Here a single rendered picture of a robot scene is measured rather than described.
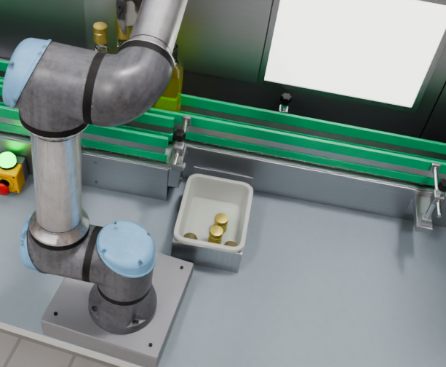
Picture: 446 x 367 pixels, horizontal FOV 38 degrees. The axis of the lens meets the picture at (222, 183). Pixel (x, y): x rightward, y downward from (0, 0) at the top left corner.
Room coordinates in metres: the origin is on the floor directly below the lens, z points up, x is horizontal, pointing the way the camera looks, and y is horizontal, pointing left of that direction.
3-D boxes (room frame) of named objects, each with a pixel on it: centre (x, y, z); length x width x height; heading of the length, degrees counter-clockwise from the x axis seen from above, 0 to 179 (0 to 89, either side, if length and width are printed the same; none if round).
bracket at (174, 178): (1.15, 0.12, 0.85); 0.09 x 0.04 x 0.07; 178
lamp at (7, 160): (1.08, 0.55, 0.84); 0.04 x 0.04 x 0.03
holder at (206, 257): (1.06, 0.01, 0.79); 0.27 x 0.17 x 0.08; 178
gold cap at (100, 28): (1.27, 0.35, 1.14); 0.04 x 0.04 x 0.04
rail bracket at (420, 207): (1.11, -0.52, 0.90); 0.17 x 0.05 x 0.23; 178
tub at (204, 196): (1.03, 0.01, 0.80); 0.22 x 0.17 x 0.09; 178
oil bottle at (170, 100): (1.26, 0.17, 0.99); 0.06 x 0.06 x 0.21; 87
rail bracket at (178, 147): (1.13, 0.12, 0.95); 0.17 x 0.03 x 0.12; 178
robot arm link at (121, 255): (0.75, 0.18, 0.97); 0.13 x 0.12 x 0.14; 88
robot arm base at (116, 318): (0.75, 0.17, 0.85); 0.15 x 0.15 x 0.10
